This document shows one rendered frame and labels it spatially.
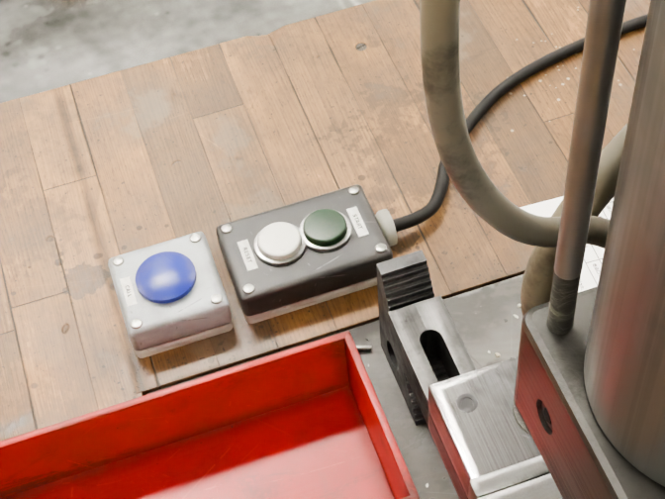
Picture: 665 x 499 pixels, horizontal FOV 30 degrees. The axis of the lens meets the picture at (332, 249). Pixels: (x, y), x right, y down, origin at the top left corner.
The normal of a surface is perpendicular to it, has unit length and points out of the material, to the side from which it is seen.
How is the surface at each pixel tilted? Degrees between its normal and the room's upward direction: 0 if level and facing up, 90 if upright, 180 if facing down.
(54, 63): 0
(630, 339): 90
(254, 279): 0
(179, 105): 0
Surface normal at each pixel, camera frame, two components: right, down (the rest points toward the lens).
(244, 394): 0.32, 0.74
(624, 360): -0.88, 0.41
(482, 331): -0.06, -0.61
